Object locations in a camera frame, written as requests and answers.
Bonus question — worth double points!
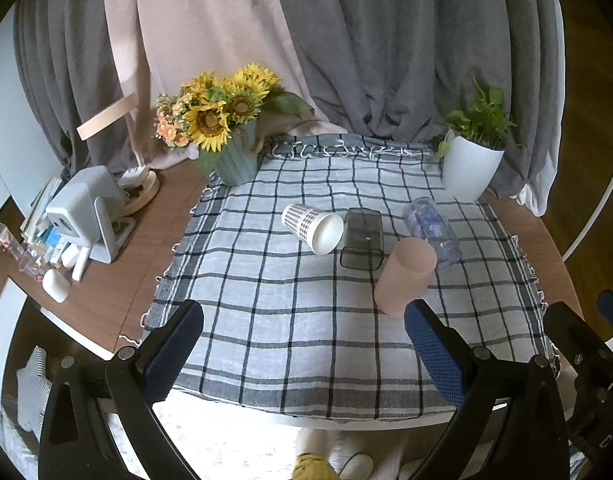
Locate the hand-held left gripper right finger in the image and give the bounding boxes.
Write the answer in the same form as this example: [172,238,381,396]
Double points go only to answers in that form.
[404,299,572,480]

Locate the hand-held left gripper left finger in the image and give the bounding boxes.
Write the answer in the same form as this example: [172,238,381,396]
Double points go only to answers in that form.
[38,299,205,480]

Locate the pink plastic cup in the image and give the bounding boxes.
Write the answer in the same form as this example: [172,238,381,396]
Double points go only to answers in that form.
[373,237,438,318]

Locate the clear cup with blue print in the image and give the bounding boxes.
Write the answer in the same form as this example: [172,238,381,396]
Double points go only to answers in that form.
[403,196,462,267]

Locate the dark transparent rectangular cup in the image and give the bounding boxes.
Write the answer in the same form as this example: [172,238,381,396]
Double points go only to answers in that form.
[339,207,385,270]

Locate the checkered paper cup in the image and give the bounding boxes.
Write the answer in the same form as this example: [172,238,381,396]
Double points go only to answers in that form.
[281,202,345,256]

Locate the white curved tube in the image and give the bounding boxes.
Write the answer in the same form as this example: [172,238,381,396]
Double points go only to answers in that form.
[561,142,613,262]

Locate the white fluffy rug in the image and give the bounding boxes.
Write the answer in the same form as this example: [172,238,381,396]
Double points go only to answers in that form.
[104,390,337,480]

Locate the checked grey white tablecloth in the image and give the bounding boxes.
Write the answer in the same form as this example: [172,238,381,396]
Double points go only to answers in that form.
[119,132,559,421]

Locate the small white bottle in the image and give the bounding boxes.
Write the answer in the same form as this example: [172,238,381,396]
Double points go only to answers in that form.
[71,245,90,282]

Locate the white slipper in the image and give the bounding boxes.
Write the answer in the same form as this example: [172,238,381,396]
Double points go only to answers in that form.
[335,451,373,477]

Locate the white earbuds case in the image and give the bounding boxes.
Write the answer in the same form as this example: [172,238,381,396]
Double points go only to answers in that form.
[42,269,70,304]

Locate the striped star-shaped pillow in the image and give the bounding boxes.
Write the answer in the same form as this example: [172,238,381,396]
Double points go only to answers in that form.
[15,346,53,434]

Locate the yellow knit cloth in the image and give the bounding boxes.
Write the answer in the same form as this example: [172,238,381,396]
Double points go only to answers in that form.
[292,452,338,480]

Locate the round wooden tray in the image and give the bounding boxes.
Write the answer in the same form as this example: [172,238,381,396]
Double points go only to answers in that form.
[117,169,161,217]

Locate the small clear bottle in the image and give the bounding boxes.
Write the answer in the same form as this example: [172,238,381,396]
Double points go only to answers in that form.
[18,244,43,276]

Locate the grey desktop device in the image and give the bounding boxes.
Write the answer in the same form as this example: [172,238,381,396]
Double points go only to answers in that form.
[45,166,136,264]

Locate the white power adapter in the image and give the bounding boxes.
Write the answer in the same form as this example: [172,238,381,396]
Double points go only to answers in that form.
[118,165,150,187]

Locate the white plant pot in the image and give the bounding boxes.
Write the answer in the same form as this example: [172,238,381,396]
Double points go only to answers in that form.
[442,129,506,202]

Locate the stack of books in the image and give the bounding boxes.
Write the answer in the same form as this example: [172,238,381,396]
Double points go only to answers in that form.
[20,177,63,243]

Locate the ribbed blue-green vase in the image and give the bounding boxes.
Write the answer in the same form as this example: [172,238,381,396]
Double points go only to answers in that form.
[214,122,260,186]

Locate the green leafy plant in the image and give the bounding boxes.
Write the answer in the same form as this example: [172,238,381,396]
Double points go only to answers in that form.
[433,77,519,161]

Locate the sunflower bouquet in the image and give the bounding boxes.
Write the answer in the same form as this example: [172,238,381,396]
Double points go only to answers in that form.
[153,62,314,176]

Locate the grey curtain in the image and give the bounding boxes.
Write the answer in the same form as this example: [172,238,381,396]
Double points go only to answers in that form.
[11,0,137,173]
[266,0,567,213]

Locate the pink curtain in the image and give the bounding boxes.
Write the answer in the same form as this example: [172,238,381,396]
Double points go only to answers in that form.
[102,0,347,173]

